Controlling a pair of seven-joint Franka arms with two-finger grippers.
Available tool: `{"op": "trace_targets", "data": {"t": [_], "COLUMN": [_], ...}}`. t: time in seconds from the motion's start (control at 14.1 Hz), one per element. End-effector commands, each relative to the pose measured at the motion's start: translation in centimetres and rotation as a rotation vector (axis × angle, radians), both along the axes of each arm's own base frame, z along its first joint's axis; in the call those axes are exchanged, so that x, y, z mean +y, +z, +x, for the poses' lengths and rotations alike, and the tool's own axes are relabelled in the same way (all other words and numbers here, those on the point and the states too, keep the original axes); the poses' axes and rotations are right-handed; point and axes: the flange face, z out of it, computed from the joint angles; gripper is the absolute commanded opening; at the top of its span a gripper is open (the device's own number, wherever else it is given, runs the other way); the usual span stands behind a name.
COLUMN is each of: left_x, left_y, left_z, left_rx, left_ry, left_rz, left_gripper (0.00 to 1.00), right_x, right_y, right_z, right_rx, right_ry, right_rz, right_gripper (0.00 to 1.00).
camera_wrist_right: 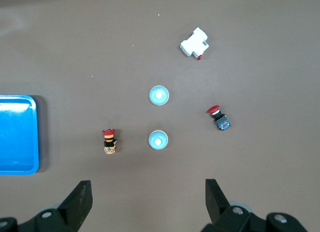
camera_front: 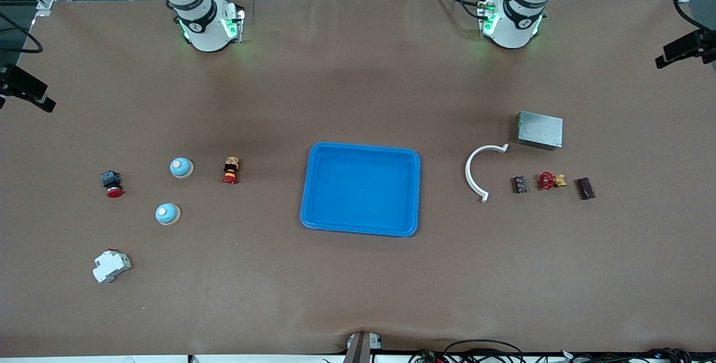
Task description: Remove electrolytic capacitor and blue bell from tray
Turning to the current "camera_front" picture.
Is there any brown table cover sheet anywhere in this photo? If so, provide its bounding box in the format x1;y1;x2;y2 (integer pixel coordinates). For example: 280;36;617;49
0;0;716;357

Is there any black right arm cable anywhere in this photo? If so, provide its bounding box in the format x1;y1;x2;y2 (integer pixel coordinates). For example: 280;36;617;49
0;12;44;54

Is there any grey metal box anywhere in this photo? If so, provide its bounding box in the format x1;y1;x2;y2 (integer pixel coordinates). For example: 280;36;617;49
516;111;564;152

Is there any looped black cable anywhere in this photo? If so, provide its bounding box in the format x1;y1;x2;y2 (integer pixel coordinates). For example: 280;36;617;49
444;339;525;363

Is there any black cable bundle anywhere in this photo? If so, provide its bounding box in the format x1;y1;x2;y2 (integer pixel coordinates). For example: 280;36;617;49
408;348;716;363

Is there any white curved plastic clamp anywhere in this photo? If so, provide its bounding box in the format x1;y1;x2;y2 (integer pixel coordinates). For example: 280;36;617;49
465;144;510;203

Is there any blue dome desk bell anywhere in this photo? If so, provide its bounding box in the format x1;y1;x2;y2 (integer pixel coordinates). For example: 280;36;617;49
155;202;181;226
170;158;195;180

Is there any orange red button switch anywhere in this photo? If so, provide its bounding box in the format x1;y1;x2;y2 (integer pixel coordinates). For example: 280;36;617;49
222;157;241;185

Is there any red handwheel brass valve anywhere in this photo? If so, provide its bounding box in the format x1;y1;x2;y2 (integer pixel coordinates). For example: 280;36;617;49
538;171;567;191

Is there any white circuit breaker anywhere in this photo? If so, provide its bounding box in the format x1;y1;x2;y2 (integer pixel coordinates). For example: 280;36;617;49
92;249;133;284

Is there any red mushroom push button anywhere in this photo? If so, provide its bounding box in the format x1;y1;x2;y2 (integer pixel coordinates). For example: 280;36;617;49
101;170;124;199

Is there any blue plastic tray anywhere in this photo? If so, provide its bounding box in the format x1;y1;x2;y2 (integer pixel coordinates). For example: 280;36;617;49
300;142;421;238

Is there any grey metal edge bracket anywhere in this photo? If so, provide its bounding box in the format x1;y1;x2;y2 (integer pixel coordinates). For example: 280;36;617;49
345;331;383;363

